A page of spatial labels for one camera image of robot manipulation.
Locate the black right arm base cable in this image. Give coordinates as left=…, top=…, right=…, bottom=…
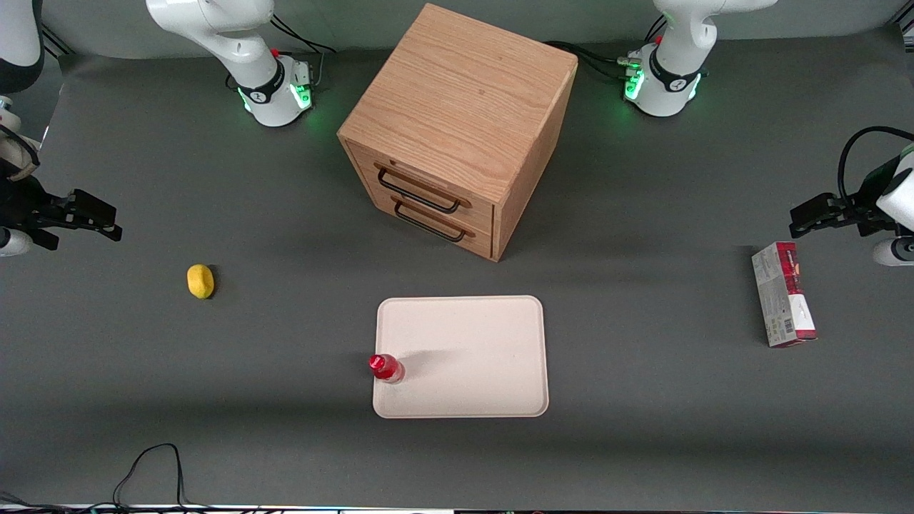
left=270, top=13, right=338, bottom=90

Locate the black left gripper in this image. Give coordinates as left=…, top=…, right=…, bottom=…
left=789, top=161, right=902, bottom=238

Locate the red coke bottle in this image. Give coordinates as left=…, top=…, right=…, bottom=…
left=368, top=353, right=406, bottom=384

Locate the yellow lemon toy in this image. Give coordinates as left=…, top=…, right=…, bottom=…
left=187, top=264, right=216, bottom=300

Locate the red plaid cardboard box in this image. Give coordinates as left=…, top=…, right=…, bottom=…
left=751, top=241, right=818, bottom=348

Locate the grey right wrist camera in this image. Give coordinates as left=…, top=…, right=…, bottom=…
left=0, top=228, right=34, bottom=258

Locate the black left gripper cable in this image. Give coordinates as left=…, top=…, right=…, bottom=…
left=838, top=126, right=914, bottom=209

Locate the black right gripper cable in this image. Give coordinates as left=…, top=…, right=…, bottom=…
left=0, top=125, right=41, bottom=179

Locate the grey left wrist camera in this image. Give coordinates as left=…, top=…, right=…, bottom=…
left=873, top=236, right=914, bottom=267

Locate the thin black loose cable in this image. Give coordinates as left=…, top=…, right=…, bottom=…
left=113, top=443, right=215, bottom=512

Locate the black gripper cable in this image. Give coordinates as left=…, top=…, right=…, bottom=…
left=0, top=125, right=41, bottom=179
left=838, top=126, right=914, bottom=209

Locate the black left arm base cable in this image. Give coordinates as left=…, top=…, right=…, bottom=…
left=546, top=41, right=643, bottom=81

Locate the black arm base cable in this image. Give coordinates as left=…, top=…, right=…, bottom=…
left=270, top=13, right=338, bottom=90
left=546, top=41, right=643, bottom=81

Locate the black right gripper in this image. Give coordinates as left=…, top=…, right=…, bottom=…
left=0, top=175, right=123, bottom=251

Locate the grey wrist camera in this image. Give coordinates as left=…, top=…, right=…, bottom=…
left=0, top=228, right=34, bottom=258
left=873, top=236, right=914, bottom=267

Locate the wooden drawer front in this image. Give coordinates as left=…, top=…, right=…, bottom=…
left=370, top=187, right=494, bottom=260
left=348, top=141, right=496, bottom=231

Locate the white rectangular tray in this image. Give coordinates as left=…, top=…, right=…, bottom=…
left=373, top=296, right=550, bottom=419

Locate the wooden drawer cabinet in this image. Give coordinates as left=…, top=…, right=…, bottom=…
left=337, top=3, right=579, bottom=263

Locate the black metal drawer handle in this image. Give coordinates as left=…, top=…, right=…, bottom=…
left=377, top=167, right=462, bottom=214
left=393, top=201, right=467, bottom=243

